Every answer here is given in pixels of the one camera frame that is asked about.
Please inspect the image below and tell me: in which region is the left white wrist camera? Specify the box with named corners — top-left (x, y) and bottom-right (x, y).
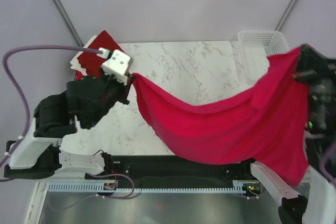
top-left (97, 48), bottom-right (133, 84)

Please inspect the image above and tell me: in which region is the right aluminium frame post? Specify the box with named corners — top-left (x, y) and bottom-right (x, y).
top-left (274, 0), bottom-right (314, 32)

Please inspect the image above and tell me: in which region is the red folded shirt bottom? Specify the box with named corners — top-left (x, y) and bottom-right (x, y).
top-left (75, 70), bottom-right (84, 81)

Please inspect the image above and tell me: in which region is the white slotted cable duct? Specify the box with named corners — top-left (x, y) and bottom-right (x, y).
top-left (47, 180), bottom-right (259, 194)

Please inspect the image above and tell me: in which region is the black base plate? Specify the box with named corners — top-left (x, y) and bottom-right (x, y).
top-left (99, 154), bottom-right (257, 188)

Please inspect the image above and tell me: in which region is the white plastic basket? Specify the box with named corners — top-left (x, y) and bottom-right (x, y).
top-left (237, 30), bottom-right (289, 86)

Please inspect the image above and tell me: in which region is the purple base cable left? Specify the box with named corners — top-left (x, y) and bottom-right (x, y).
top-left (47, 173), bottom-right (136, 212)

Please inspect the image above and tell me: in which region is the left aluminium frame post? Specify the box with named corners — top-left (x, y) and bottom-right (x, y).
top-left (51, 0), bottom-right (84, 46)

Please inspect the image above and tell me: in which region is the aluminium frame post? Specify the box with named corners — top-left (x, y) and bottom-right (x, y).
top-left (274, 0), bottom-right (314, 32)
top-left (51, 0), bottom-right (84, 46)

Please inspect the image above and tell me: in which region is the bright red t shirt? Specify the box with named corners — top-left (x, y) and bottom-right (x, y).
top-left (133, 48), bottom-right (308, 186)

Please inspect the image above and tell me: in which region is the dark red folded shirt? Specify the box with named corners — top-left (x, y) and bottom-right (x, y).
top-left (78, 30), bottom-right (124, 77)

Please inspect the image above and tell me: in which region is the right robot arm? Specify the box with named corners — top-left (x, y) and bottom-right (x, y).
top-left (240, 44), bottom-right (335, 223)

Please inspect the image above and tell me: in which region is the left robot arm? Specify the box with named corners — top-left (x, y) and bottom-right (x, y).
top-left (4, 74), bottom-right (135, 180)

